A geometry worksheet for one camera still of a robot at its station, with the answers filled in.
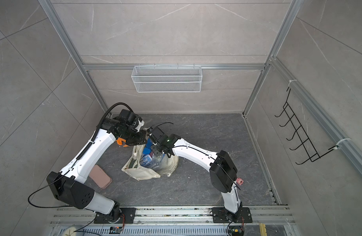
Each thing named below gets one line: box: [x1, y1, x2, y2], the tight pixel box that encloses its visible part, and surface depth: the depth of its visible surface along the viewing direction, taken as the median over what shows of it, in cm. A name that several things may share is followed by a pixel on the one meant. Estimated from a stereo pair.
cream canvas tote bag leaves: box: [121, 144, 180, 181], surface depth 79 cm
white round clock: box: [64, 226, 77, 236], surface depth 67 cm
